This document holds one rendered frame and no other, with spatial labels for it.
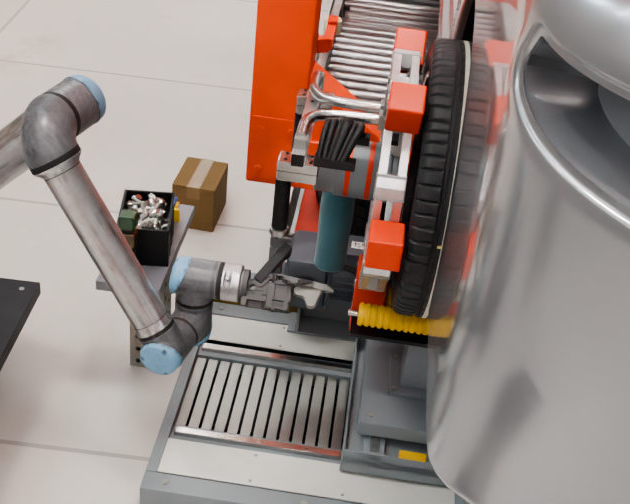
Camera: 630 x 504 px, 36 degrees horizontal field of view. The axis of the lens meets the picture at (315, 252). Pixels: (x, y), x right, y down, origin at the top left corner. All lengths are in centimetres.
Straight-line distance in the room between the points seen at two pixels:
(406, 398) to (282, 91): 91
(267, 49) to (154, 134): 162
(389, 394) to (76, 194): 102
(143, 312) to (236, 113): 237
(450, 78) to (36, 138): 87
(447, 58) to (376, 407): 96
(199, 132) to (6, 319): 180
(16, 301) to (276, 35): 101
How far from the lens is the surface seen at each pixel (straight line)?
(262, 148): 281
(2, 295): 279
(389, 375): 266
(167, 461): 259
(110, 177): 390
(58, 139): 208
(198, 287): 224
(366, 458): 255
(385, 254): 201
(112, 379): 294
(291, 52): 268
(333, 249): 254
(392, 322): 238
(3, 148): 232
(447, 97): 205
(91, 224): 212
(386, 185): 203
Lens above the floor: 196
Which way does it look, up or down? 34 degrees down
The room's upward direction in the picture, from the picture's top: 7 degrees clockwise
